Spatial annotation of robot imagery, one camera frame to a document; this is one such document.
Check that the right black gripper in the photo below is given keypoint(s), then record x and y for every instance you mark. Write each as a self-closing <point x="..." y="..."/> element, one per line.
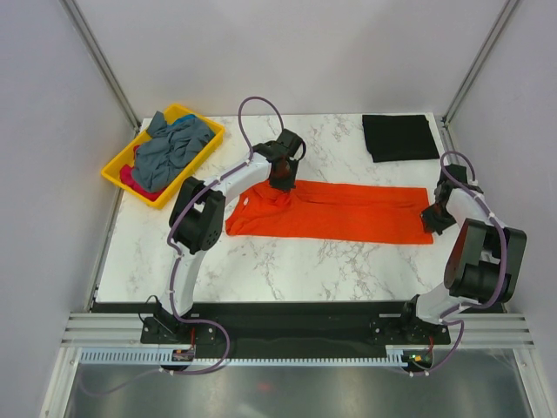
<point x="431" y="225"/>

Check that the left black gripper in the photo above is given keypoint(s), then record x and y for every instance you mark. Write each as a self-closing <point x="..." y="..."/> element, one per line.
<point x="285" y="186"/>

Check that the orange t shirt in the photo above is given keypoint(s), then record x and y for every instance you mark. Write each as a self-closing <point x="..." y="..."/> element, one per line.
<point x="319" y="210"/>

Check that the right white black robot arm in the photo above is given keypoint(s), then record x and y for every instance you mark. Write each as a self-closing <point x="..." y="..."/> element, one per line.
<point x="483" y="267"/>

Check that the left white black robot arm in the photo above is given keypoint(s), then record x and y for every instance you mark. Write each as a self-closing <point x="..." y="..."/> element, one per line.
<point x="198" y="216"/>

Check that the folded black t shirt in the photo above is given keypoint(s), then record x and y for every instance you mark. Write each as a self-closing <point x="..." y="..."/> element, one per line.
<point x="399" y="138"/>

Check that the teal blue t shirt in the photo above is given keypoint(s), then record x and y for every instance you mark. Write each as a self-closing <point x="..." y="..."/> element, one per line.
<point x="184" y="119"/>

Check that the grey t shirt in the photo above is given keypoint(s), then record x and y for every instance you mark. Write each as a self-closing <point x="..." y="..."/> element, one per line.
<point x="176" y="146"/>

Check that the pink red t shirt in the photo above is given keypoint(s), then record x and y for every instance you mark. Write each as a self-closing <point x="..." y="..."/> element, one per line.
<point x="139" y="172"/>

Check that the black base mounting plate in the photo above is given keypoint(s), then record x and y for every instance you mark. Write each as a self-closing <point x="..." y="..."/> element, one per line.
<point x="305" y="329"/>

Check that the yellow plastic bin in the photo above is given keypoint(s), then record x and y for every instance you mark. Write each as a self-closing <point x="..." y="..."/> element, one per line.
<point x="171" y="113"/>

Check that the right aluminium frame post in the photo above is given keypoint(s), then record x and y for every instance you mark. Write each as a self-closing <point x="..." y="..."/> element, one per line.
<point x="493" y="36"/>

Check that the aluminium frame post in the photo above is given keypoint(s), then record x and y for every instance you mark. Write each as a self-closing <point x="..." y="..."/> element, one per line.
<point x="79" y="21"/>
<point x="493" y="36"/>

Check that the left aluminium frame post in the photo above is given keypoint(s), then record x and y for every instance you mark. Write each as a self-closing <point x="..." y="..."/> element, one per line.
<point x="79" y="21"/>

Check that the aluminium extrusion rail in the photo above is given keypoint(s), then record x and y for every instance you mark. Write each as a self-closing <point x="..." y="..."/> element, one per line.
<point x="102" y="330"/>

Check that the white slotted cable duct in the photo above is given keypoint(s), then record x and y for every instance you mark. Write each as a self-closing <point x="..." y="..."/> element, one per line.
<point x="169" y="356"/>

